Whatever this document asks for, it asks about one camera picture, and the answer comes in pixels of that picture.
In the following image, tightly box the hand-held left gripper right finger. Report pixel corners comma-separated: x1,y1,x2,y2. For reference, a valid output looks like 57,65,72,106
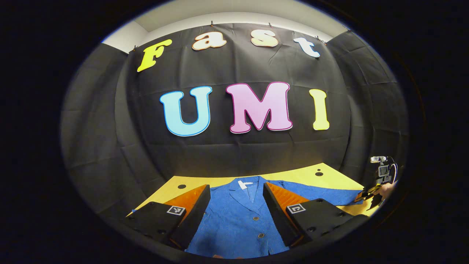
262,182,370,248

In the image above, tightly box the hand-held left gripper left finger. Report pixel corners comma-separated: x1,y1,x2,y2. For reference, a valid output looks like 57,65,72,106
124,184,212,250

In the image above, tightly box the blue corduroy shirt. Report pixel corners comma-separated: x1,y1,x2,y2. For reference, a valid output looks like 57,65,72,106
131,175,364,259

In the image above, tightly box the black backdrop cloth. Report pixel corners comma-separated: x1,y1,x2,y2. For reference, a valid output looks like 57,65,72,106
60,23,409,220

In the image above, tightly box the row of small black clips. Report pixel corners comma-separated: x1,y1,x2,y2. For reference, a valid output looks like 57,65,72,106
133,21,351,50

